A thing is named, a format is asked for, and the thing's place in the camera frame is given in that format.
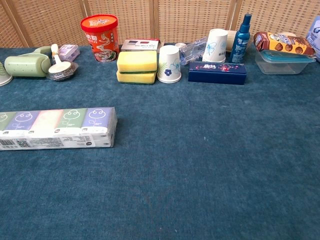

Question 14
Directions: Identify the long multicolour tissue pack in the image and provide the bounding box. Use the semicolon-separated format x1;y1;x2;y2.
0;106;119;152

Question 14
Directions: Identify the blue tablecloth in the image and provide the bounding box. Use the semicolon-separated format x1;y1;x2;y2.
0;44;320;240

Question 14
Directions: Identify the yellow sponge with green base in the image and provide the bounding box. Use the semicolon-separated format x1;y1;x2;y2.
116;69;158;86
116;50;158;74

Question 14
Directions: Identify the paper cup with blue flower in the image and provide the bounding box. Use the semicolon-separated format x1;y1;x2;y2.
157;45;182;84

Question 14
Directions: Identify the dark blue rectangular box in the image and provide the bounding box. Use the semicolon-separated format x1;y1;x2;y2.
187;60;248;86

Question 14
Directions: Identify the clear plastic bag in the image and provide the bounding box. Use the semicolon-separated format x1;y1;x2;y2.
174;37;209;67

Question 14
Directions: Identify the white box red blue print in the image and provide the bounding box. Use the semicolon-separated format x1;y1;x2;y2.
120;38;161;54

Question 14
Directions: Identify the paper cup with blue butterfly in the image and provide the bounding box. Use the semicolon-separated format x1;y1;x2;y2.
201;28;229;64

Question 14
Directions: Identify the red instant noodle cup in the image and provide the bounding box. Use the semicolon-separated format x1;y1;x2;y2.
79;13;120;64

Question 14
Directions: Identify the woven bamboo folding screen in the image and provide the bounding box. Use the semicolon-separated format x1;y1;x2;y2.
0;0;320;48

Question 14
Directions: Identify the beige box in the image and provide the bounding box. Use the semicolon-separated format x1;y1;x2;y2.
225;29;239;53

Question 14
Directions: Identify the blue spray bottle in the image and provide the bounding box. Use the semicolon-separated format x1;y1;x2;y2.
229;13;253;64

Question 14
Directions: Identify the small purple plastic box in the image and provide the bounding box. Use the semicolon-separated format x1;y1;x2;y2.
57;44;81;62

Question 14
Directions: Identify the clear container with teal lid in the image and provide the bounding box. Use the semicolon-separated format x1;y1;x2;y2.
254;49;317;76

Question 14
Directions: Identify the brown cookie package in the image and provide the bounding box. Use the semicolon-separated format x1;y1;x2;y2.
253;30;317;57

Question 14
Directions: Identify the green lint roller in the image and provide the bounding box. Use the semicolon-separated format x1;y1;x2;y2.
4;45;52;78

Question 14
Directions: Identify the white and blue bag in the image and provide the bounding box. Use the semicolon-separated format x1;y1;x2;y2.
305;14;320;64

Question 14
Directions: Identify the white handled brush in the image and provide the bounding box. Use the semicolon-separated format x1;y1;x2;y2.
50;43;61;67

